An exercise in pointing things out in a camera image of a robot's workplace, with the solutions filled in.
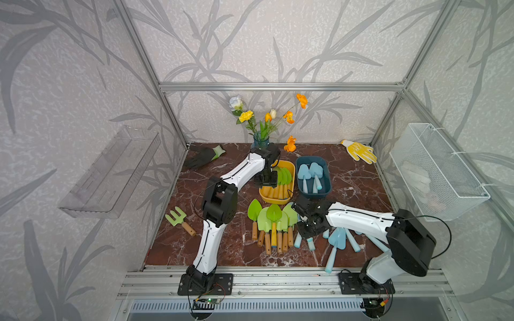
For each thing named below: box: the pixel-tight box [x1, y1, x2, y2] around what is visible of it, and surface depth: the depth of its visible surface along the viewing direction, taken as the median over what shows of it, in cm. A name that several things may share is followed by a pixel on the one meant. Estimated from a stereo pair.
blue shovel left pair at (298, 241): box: [294, 232, 303, 249], surface depth 84 cm
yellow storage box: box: [258, 159, 296, 205], surface depth 101 cm
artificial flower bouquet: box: [228, 93, 309, 153], surface depth 95 cm
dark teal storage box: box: [295, 155, 332, 198], surface depth 104 cm
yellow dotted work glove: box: [339, 139, 378, 165], surface depth 119 cm
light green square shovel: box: [257, 206, 273, 256], surface depth 88 cm
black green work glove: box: [183, 144, 227, 169], surface depth 118 cm
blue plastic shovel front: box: [325, 227, 347, 274], surface depth 84 cm
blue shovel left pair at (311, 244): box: [306, 236, 316, 251], surface depth 84 cm
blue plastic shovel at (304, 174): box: [297, 163, 312, 194], surface depth 107 cm
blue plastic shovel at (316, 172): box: [309, 161, 324, 194], surface depth 107 cm
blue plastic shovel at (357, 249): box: [344, 227, 361, 253], surface depth 84 cm
